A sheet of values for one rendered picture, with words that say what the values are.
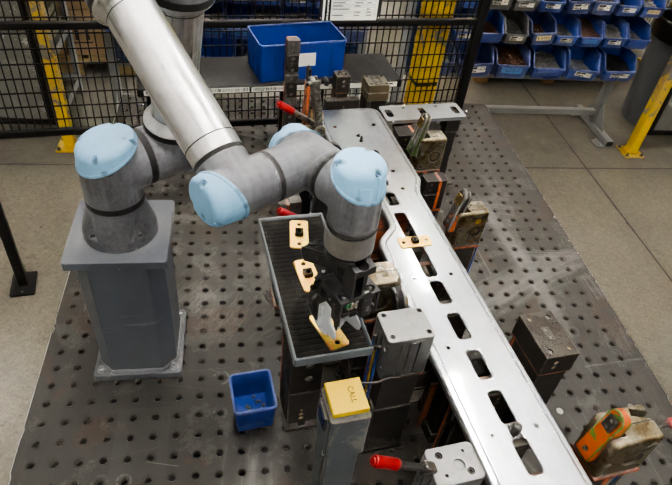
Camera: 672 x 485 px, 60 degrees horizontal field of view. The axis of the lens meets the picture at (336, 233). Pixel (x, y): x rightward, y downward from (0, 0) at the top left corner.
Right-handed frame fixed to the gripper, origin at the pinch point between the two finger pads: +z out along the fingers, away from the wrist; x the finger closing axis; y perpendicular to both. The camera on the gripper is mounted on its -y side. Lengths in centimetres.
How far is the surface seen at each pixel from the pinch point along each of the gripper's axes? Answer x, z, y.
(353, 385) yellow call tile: -1.9, 2.0, 11.6
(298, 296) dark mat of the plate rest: -1.2, 2.0, -9.4
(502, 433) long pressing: 25.1, 18.0, 24.4
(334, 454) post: -6.4, 13.7, 15.6
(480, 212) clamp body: 60, 14, -25
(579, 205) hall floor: 232, 118, -96
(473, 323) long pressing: 37.5, 17.9, 1.2
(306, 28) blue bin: 60, 4, -123
